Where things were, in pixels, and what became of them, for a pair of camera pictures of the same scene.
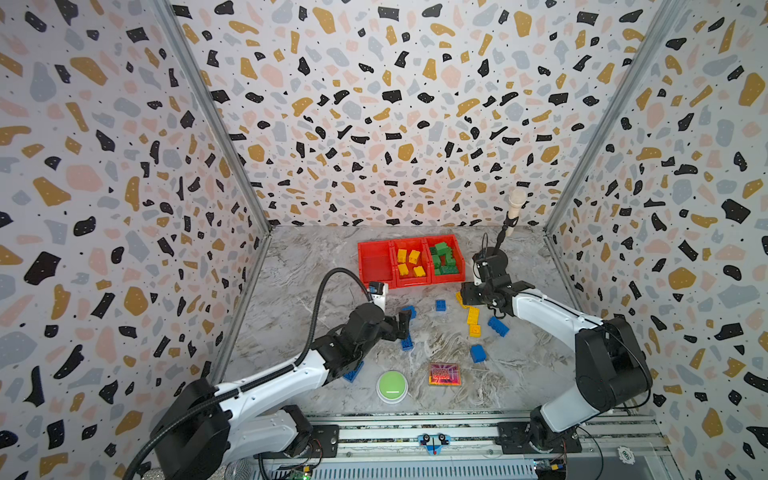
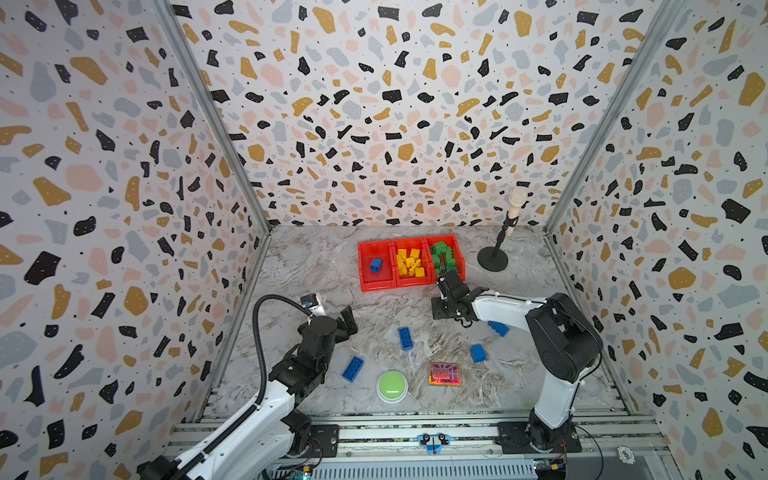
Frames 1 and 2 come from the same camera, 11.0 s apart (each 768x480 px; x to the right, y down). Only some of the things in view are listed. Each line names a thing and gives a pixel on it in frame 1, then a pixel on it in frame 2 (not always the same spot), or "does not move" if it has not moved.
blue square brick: (412, 309) to (375, 265)
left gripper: (394, 331) to (346, 332)
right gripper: (480, 291) to (450, 297)
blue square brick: (478, 353) does not move
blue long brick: (407, 344) does not move
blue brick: (498, 326) does not move
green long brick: (451, 264) does not move
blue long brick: (350, 376) does not move
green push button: (392, 387) does not move
